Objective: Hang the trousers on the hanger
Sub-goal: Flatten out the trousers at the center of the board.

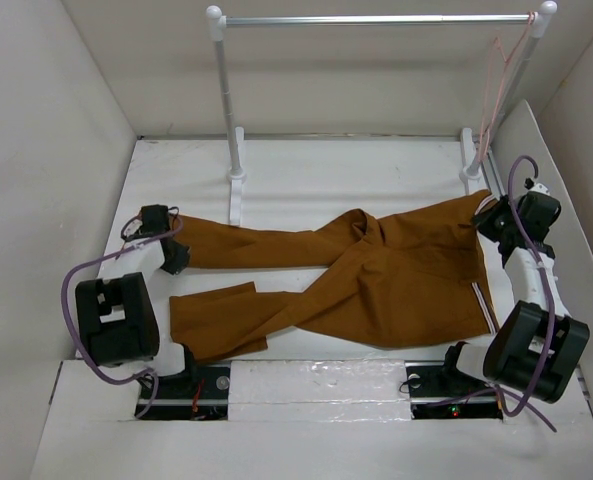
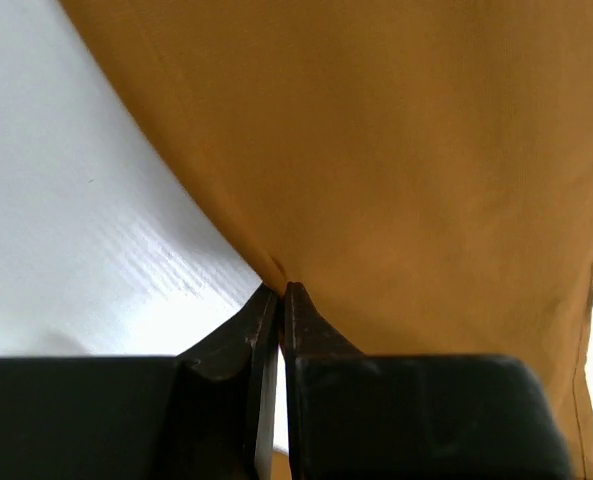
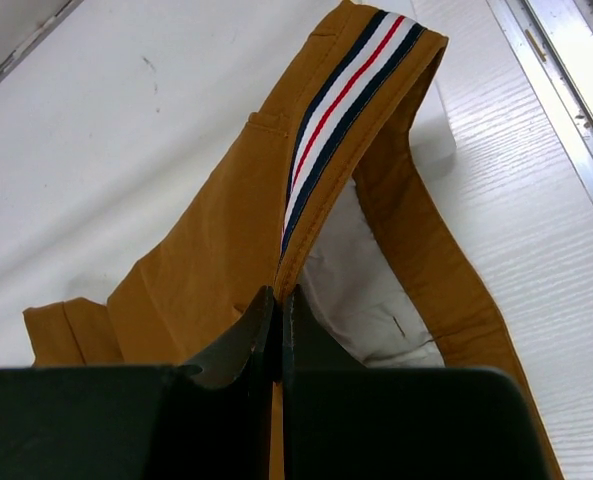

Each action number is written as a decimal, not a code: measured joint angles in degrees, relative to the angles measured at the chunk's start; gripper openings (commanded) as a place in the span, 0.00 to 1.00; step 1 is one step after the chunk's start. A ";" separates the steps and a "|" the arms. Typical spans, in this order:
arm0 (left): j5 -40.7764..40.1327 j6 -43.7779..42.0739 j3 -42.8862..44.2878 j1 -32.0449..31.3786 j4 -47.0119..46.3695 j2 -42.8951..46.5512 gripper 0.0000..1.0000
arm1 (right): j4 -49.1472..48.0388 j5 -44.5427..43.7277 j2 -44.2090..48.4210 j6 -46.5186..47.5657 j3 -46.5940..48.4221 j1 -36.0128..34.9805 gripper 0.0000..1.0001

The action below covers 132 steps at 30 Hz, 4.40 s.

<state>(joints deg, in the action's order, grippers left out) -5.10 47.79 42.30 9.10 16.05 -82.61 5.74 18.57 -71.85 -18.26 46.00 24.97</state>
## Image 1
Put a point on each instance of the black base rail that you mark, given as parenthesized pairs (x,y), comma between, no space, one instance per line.
(437,394)
(203,397)

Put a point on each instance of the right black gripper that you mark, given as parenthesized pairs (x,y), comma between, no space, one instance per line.
(484,218)

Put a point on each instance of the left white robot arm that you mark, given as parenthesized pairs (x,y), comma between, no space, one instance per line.
(118,325)

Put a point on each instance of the pink wire hanger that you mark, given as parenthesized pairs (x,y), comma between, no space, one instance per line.
(498,63)

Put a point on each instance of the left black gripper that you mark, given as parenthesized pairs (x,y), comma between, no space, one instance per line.
(179,261)

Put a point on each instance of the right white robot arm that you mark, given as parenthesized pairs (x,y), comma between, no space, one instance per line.
(539,345)

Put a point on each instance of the brown trousers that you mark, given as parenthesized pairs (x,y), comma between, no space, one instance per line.
(412,279)

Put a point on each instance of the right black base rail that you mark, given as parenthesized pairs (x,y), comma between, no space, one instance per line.
(437,394)

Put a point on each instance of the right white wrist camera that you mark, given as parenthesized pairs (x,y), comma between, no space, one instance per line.
(532,185)

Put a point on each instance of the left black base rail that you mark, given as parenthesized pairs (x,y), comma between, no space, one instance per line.
(203,397)

